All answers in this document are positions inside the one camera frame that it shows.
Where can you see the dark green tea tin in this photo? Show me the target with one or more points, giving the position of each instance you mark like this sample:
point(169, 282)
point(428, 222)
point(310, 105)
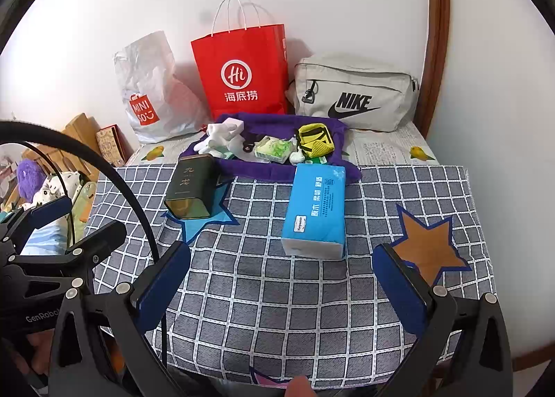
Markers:
point(190, 184)

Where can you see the person's right hand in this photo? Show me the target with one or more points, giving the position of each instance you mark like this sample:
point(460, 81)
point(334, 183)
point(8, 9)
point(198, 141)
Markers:
point(300, 387)

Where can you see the grey checked cloth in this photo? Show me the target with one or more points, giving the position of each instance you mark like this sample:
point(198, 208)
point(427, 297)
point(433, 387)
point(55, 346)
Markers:
point(260, 314)

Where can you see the brown wooden door frame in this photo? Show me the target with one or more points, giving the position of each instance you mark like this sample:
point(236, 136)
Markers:
point(438, 11)

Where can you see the white tissue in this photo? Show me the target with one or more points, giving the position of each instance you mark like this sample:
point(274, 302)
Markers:
point(273, 149)

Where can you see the purple towel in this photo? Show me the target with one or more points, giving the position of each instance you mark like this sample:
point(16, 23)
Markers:
point(260, 171)

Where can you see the blue tissue pack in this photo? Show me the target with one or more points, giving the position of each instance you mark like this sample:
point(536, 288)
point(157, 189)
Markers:
point(314, 210)

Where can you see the white spotted cloth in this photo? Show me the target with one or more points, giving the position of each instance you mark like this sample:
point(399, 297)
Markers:
point(56, 188)

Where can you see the wooden headboard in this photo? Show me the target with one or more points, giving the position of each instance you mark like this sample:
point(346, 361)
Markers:
point(82, 128)

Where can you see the white glove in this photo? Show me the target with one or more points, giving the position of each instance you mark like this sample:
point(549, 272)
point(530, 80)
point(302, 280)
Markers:
point(212, 136)

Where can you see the brown printed box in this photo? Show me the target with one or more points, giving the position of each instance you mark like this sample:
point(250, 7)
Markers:
point(108, 143)

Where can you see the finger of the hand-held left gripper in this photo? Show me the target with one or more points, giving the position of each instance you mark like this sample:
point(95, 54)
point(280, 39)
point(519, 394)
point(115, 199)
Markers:
point(99, 241)
point(52, 208)

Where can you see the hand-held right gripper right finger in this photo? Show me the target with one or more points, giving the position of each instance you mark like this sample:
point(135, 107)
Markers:
point(401, 288)

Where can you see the beige waist bag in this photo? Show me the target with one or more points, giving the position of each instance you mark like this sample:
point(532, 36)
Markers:
point(360, 84)

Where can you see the yellow mesh pouch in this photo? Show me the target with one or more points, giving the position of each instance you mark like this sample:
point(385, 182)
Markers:
point(318, 145)

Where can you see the white plastic bag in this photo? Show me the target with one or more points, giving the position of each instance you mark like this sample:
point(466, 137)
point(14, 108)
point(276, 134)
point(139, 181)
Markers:
point(147, 71)

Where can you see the person's left hand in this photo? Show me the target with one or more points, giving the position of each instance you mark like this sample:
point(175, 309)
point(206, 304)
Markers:
point(39, 347)

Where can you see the white sponge block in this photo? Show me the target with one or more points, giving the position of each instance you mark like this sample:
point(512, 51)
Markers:
point(234, 124)

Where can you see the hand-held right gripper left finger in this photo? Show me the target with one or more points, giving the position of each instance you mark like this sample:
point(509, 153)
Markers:
point(167, 280)

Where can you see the red paper bag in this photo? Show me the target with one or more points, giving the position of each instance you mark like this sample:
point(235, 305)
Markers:
point(243, 58)

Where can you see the purple plush toy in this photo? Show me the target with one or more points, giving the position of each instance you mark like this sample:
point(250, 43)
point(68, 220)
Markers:
point(30, 178)

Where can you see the bird print bed sheet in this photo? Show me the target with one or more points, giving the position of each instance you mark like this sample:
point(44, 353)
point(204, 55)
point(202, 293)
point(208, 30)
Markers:
point(381, 147)

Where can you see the small white cloth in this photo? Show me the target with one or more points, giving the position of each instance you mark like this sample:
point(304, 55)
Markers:
point(297, 154)

